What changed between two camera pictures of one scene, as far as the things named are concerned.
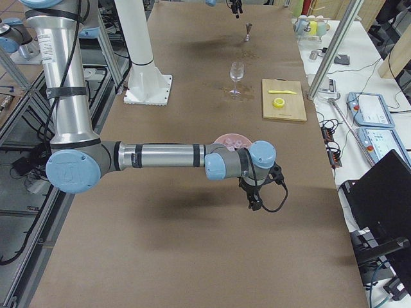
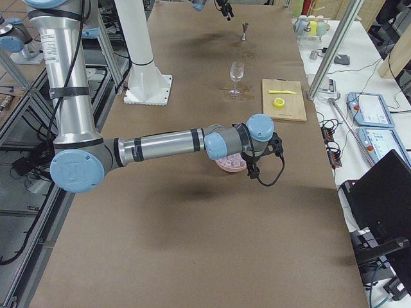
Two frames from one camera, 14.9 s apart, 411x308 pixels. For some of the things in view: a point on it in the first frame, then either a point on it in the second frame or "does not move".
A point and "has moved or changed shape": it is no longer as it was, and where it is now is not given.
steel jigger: (248, 26) has moved or changed shape
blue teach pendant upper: (370, 110) does not move
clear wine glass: (237, 71) does not move
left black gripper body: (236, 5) to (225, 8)
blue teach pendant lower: (378, 142) does not move
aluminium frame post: (334, 49) does not move
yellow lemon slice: (278, 102) does not move
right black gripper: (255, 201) to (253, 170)
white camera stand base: (146, 85) does not move
